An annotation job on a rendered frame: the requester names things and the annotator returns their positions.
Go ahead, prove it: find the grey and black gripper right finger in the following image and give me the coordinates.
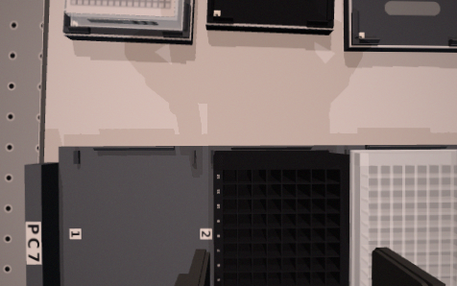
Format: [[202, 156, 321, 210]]
[[372, 248, 445, 286]]

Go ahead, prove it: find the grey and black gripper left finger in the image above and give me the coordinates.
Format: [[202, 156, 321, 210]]
[[175, 250, 210, 286]]

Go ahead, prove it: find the black deep-well block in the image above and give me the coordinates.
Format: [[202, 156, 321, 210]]
[[213, 151, 349, 286]]

